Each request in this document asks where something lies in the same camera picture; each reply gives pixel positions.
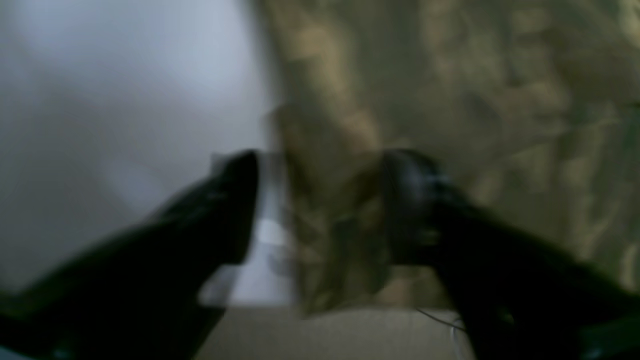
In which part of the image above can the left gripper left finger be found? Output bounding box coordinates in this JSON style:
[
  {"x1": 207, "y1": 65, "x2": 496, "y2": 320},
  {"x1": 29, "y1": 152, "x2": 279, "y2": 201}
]
[{"x1": 1, "y1": 150, "x2": 259, "y2": 360}]

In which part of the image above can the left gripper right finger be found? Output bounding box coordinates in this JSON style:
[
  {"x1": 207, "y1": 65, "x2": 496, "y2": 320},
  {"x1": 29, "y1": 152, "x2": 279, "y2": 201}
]
[{"x1": 382, "y1": 149, "x2": 640, "y2": 360}]

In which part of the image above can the camouflage t-shirt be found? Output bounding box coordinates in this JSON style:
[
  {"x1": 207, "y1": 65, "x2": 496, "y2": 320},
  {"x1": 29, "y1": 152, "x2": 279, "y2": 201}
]
[{"x1": 254, "y1": 0, "x2": 639, "y2": 315}]

